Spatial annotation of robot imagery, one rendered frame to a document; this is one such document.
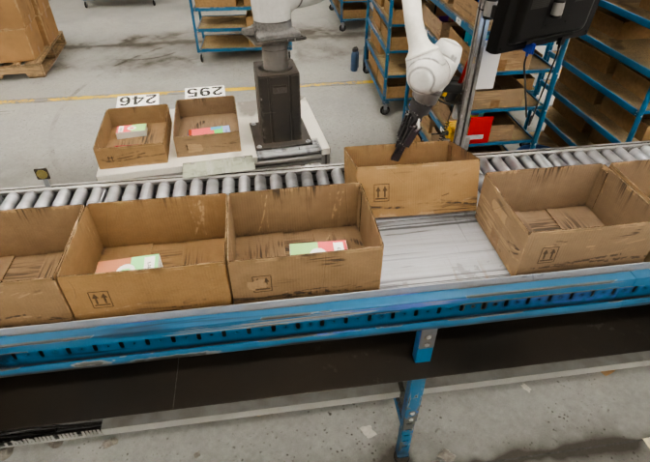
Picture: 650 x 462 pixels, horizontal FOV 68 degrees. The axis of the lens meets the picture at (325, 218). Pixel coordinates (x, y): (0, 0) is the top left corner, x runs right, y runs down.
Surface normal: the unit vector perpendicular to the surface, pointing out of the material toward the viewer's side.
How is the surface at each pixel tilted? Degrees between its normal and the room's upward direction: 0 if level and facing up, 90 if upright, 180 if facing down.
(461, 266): 0
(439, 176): 73
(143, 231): 89
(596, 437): 0
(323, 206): 89
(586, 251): 91
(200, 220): 89
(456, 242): 0
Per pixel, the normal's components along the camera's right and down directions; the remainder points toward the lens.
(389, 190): 0.09, 0.36
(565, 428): 0.00, -0.78
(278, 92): 0.23, 0.61
